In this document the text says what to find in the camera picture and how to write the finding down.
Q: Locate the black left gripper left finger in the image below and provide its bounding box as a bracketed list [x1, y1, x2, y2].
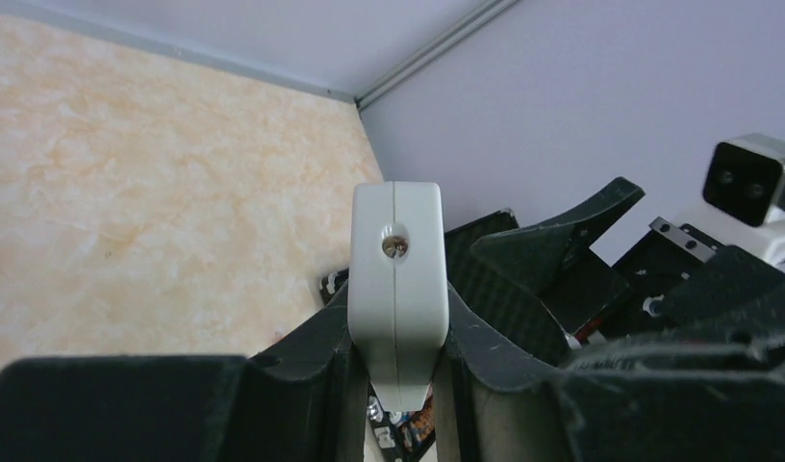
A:
[0, 290, 367, 461]

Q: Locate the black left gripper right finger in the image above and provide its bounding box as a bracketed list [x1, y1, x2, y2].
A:
[434, 284, 785, 461]

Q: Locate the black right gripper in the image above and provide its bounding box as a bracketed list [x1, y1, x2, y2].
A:
[318, 176, 785, 462]

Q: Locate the white remote control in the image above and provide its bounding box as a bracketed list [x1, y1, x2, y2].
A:
[347, 182, 449, 412]

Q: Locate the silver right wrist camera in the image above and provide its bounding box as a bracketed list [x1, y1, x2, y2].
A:
[674, 133, 785, 268]

